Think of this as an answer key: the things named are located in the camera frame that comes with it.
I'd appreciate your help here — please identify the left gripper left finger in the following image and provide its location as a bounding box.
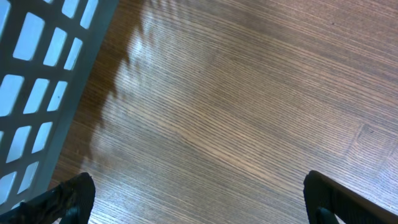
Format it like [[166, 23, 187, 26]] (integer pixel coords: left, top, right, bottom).
[[1, 172, 96, 224]]

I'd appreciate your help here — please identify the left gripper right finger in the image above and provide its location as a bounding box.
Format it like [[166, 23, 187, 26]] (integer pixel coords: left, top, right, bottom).
[[303, 170, 397, 224]]

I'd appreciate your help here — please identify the grey plastic mesh basket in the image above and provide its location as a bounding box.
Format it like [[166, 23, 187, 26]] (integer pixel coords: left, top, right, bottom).
[[1, 0, 118, 213]]

